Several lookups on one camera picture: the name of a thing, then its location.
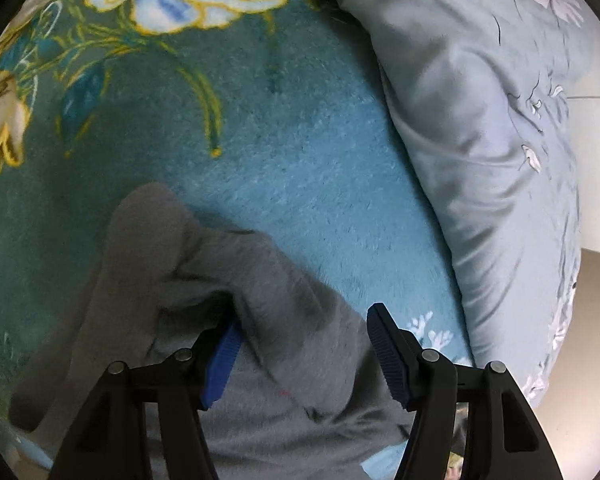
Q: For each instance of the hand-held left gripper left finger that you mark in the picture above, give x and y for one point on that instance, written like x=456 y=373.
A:
x=222 y=365

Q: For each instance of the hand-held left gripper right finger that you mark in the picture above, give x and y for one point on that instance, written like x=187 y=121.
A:
x=387 y=355

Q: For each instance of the light blue floral quilt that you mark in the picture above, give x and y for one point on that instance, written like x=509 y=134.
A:
x=470 y=135

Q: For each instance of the teal floral blanket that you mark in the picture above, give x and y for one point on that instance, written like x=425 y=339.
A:
x=280 y=160

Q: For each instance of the grey sweater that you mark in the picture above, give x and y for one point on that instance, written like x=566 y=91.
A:
x=290 y=320

